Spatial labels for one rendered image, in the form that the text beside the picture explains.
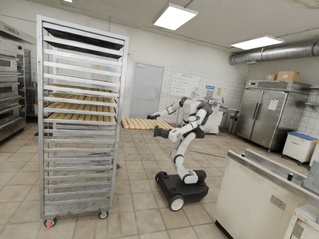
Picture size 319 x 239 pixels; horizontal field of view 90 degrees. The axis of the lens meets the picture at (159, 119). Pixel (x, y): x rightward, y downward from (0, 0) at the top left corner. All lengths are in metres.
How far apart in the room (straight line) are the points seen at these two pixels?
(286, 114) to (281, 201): 4.04
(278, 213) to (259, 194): 0.17
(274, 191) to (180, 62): 5.00
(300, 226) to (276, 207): 0.29
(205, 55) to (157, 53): 1.82
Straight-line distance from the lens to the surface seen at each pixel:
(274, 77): 5.92
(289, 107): 5.53
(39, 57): 1.53
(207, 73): 6.47
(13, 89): 4.07
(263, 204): 1.78
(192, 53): 6.20
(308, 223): 1.44
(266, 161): 2.02
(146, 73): 5.61
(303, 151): 5.37
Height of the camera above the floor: 1.48
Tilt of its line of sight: 13 degrees down
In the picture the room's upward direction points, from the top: 9 degrees clockwise
